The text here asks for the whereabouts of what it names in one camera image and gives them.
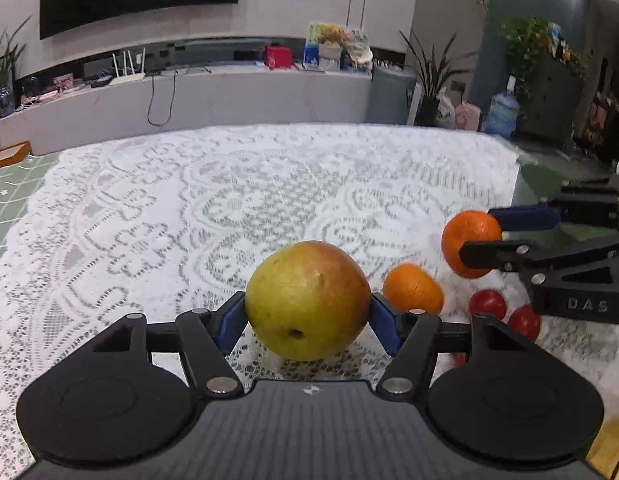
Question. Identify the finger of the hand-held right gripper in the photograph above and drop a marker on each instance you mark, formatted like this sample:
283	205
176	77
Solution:
524	217
494	256

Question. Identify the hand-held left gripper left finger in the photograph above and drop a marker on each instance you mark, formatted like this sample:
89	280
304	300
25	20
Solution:
232	321

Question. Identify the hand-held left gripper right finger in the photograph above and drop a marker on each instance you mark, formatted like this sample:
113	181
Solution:
385	326

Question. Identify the green bowl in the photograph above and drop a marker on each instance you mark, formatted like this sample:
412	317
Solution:
539	185

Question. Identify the orange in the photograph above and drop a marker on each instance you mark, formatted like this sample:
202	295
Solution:
413	291
467	232

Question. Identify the red cherry tomato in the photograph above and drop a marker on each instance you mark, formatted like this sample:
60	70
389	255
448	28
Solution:
525	321
488	304

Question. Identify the yellow red pear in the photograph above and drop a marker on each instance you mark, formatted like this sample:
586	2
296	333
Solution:
307	300

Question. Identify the blue water bottle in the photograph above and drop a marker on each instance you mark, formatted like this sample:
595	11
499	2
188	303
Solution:
502	112

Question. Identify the pink bag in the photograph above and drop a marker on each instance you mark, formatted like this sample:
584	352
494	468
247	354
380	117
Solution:
468	116

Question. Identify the white lace tablecloth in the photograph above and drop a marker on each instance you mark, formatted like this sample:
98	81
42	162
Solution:
189	210

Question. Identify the dark cabinet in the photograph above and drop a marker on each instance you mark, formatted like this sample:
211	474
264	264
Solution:
552	100

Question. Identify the white plastic bag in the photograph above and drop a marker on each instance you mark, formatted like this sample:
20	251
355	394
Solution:
445	109

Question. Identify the tall potted plant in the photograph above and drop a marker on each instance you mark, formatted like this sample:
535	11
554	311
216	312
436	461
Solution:
432	80

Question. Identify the leafy plant on cabinet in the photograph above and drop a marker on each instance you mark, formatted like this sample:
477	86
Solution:
527	40

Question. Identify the grey trash bin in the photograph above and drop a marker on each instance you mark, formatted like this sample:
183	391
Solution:
389	97

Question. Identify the grey television console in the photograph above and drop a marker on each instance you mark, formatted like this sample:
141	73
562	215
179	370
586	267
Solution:
239	100

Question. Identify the plush toy gift box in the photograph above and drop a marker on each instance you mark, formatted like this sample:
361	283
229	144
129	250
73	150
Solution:
334	45

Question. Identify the white router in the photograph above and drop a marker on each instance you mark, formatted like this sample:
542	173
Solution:
129	77

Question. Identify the red box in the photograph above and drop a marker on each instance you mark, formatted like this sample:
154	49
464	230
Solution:
279	57

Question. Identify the orange wooden box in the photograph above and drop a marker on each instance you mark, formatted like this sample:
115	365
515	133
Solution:
9	156

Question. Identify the pink item on console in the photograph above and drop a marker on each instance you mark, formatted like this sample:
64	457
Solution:
63	82

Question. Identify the slim potted plant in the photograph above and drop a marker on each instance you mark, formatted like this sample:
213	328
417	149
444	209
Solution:
6	65

